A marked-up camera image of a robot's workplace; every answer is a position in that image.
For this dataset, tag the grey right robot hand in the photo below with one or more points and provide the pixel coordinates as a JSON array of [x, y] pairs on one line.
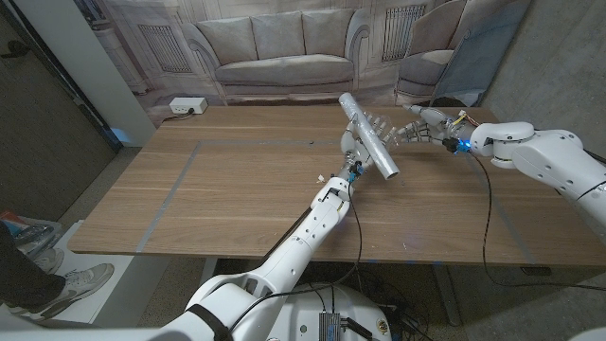
[[433, 125]]

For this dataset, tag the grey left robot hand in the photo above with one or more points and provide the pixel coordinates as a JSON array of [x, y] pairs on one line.
[[356, 150]]

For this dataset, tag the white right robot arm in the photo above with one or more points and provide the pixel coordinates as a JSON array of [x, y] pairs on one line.
[[544, 161]]

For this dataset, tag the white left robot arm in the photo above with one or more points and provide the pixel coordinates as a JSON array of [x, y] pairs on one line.
[[284, 265]]

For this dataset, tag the blue-grey leaning board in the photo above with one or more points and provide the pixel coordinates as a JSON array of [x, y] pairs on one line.
[[483, 52]]

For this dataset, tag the printed sofa backdrop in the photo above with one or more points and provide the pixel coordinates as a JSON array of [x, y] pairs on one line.
[[284, 52]]

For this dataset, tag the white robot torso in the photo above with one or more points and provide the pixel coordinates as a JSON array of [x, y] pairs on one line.
[[341, 317]]

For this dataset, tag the grey table leg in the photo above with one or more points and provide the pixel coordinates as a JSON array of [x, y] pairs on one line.
[[447, 293], [208, 271]]

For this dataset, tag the white power strip box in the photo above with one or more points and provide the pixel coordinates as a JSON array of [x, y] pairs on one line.
[[187, 105]]

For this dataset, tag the silver box on torso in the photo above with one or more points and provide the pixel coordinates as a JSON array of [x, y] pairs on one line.
[[330, 328]]

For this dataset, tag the white sneaker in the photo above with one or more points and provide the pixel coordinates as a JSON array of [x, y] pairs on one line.
[[78, 286], [49, 259]]

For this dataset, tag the dark wooden door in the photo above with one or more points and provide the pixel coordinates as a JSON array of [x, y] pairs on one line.
[[42, 132]]

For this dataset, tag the clear plastic bag of items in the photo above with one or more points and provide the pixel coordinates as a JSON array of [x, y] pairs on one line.
[[30, 234]]

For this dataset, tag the dark trouser leg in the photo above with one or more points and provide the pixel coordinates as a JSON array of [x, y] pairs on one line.
[[23, 279]]

